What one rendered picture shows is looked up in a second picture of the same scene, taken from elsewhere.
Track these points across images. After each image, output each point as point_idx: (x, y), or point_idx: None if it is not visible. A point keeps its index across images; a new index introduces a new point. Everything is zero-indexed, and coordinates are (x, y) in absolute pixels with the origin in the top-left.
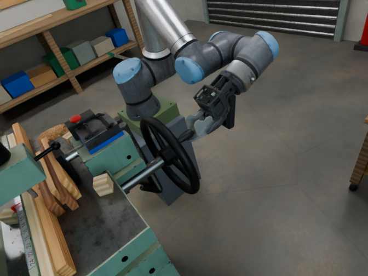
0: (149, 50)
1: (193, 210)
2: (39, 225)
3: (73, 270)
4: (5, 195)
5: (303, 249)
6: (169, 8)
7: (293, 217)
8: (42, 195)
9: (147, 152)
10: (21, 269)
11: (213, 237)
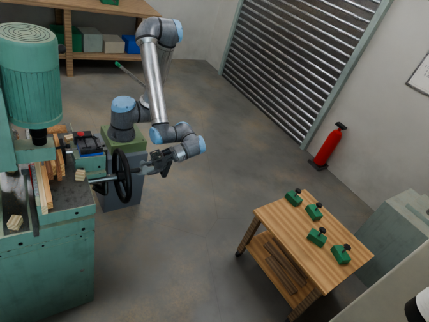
0: (145, 100)
1: (120, 223)
2: (42, 180)
3: (52, 206)
4: (34, 159)
5: (182, 279)
6: (161, 99)
7: (189, 257)
8: (46, 165)
9: (108, 165)
10: (10, 198)
11: (126, 248)
